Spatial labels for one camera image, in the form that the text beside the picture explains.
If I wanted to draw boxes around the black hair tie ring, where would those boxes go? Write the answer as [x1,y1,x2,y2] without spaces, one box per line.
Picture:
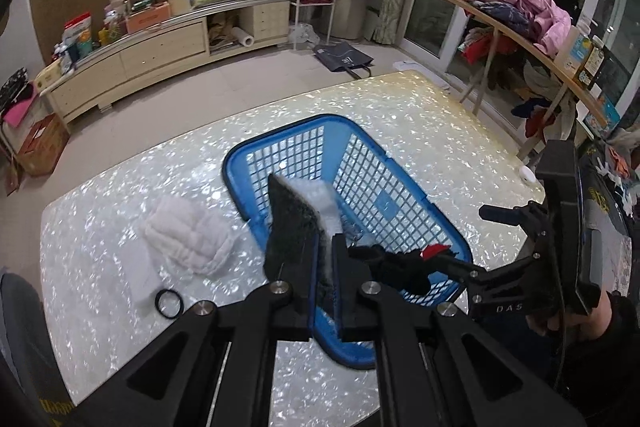
[154,288,186,320]

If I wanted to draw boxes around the black plush toy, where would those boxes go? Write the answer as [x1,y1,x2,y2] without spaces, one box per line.
[348,244,454,297]

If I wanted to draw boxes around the grey fluffy mat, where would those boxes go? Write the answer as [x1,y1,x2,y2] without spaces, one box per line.
[262,173,343,317]

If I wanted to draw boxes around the operator right hand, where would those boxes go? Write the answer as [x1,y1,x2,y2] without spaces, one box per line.
[525,291,613,339]

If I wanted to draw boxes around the white round cap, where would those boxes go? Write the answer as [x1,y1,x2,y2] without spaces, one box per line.
[518,166,537,184]

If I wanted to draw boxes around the white quilted cloth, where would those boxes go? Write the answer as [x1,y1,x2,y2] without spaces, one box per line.
[141,196,236,277]

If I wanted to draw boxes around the white foam block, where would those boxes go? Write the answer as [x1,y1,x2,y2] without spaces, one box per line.
[122,248,163,305]

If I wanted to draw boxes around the blue plastic basket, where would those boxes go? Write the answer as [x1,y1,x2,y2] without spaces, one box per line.
[220,114,474,371]

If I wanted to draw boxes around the wooden curved rack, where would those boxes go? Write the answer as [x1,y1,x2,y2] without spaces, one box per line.
[439,0,622,163]

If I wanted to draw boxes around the cardboard box on floor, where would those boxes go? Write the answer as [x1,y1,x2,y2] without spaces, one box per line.
[17,114,70,178]

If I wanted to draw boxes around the pile of pink clothes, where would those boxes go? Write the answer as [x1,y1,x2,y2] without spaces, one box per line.
[463,0,572,58]

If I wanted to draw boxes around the dark bag on floor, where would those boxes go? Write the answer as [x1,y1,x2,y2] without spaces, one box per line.
[314,42,373,80]

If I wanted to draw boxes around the white paper roll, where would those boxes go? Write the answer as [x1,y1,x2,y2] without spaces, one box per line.
[231,26,255,48]

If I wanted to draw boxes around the cream tv cabinet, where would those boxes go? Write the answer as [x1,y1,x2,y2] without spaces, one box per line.
[39,0,290,124]

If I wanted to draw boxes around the pink box on cabinet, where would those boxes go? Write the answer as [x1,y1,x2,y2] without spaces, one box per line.
[126,2,171,34]

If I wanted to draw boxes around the cream plastic jug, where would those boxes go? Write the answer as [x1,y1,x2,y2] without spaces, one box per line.
[167,0,192,16]

